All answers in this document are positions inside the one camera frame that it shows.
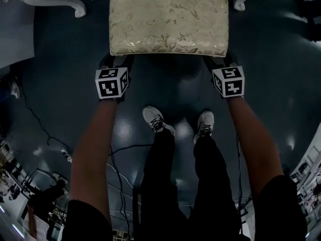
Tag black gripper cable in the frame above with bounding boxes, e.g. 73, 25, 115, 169
109, 144, 131, 241

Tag person's black trousers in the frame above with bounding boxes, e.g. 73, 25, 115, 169
139, 128, 242, 241

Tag person's right white sneaker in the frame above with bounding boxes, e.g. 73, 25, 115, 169
192, 109, 215, 145

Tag white shelf cabinet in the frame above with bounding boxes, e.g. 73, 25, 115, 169
0, 0, 35, 69

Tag cream upholstered stool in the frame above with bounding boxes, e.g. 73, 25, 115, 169
108, 0, 230, 58

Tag person's right forearm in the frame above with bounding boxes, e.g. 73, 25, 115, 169
226, 95, 285, 201

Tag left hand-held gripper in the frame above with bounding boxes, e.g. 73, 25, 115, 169
95, 54, 134, 102

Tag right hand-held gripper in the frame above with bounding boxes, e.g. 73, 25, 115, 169
202, 55, 246, 99

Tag white power strip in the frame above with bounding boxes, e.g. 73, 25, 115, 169
61, 147, 73, 163

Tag person's black shirt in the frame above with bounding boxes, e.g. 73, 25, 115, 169
61, 174, 308, 241

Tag person's left forearm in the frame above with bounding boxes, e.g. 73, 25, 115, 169
70, 98, 119, 227

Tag black floor cable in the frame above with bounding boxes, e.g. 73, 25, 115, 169
19, 83, 70, 155

